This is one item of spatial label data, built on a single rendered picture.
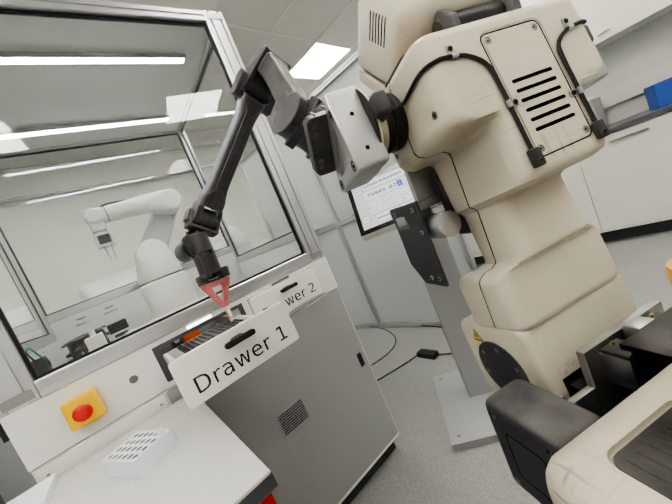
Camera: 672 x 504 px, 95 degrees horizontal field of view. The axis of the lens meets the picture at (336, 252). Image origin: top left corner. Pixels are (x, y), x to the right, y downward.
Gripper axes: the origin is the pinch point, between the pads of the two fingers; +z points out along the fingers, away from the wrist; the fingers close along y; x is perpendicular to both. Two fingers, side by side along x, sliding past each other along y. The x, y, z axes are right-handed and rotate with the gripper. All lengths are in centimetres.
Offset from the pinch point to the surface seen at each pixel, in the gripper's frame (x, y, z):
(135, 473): -29.2, 8.9, 22.2
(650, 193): 304, 41, 51
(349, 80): 153, -63, -105
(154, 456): -25.6, 8.3, 21.7
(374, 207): 77, -11, -11
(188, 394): -16.3, 10.3, 13.8
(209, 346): -9.1, 10.5, 6.7
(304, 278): 37.4, -21.4, 5.2
